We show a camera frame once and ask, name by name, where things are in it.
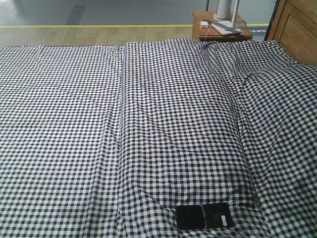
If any small wooden nightstand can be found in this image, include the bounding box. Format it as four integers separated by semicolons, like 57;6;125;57
192;11;253;42

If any black white checkered bedsheet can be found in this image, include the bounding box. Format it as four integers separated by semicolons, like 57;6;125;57
0;38;317;238

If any black foldable phone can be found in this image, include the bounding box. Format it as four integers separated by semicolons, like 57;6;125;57
175;202;234;230

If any white charger block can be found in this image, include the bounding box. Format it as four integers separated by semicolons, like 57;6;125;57
200;21;209;29

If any wooden headboard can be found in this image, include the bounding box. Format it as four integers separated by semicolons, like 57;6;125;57
267;0;317;64

